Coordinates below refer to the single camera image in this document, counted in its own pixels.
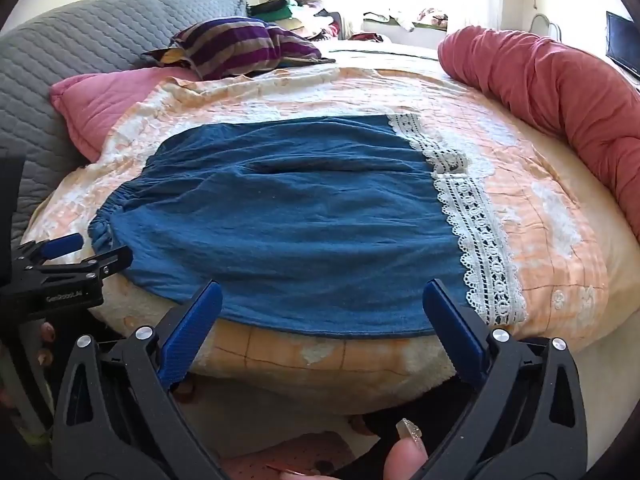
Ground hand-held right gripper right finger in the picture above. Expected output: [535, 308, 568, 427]
[422, 279, 583, 480]

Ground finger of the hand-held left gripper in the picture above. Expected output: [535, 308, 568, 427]
[44, 245, 134, 279]
[15, 232, 84, 264]

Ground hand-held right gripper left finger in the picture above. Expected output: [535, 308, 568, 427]
[52, 280, 224, 480]

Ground blue pants with lace trim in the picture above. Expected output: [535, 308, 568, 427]
[87, 112, 529, 337]

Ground person's left hand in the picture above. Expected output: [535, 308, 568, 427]
[32, 321, 57, 368]

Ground person's right hand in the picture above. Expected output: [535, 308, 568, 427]
[385, 417, 431, 480]

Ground pink pillow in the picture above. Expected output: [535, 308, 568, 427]
[50, 67, 201, 163]

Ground orange and white fleece blanket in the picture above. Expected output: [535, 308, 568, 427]
[22, 67, 612, 402]

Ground pink dotted mat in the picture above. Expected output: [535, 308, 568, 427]
[220, 430, 362, 480]

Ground cream bed sheet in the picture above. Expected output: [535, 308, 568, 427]
[320, 40, 640, 356]

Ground grey quilted headboard cover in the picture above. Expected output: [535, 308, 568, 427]
[0, 0, 251, 246]

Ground purple striped pillow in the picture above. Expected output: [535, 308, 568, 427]
[142, 17, 337, 81]

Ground red pillow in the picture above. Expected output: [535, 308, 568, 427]
[437, 25, 640, 241]

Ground pile of folded clothes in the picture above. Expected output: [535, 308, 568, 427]
[247, 0, 352, 41]

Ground heap of floral cloths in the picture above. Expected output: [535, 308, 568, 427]
[362, 7, 451, 34]

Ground dark blue bag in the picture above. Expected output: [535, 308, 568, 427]
[605, 10, 640, 81]

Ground metal tube frame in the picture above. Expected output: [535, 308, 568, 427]
[529, 12, 562, 41]

